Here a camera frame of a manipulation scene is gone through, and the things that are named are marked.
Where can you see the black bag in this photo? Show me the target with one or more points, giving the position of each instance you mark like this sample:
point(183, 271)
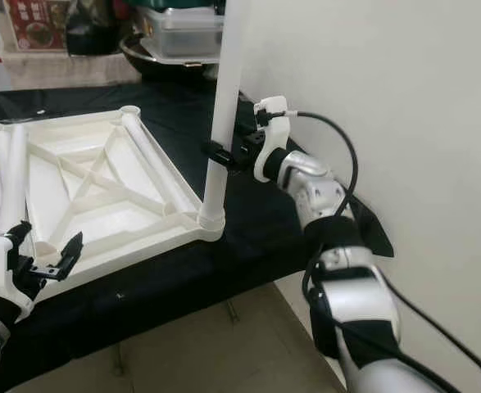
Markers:
point(93, 29)

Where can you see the green pot lid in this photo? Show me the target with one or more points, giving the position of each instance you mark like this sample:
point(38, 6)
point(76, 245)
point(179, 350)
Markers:
point(174, 4)

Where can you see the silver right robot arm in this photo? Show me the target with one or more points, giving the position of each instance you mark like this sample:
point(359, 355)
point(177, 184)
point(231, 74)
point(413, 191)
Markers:
point(322, 192)

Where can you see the black tablecloth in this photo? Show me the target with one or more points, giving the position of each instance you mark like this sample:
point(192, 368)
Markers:
point(150, 303)

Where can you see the white plastic table top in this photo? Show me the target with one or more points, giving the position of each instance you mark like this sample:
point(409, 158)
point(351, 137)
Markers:
point(101, 221)

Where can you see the clear plastic storage box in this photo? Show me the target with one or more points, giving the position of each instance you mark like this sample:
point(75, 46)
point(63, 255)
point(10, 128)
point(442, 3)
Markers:
point(187, 34)

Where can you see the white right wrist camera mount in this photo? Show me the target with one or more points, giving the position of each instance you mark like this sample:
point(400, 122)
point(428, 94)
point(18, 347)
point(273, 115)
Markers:
point(273, 151)

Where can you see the black wok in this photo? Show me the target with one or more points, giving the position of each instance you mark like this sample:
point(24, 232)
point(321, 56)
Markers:
point(146, 70)

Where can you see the red printed carton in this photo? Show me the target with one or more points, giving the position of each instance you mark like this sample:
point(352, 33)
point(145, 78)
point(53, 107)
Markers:
point(37, 24)

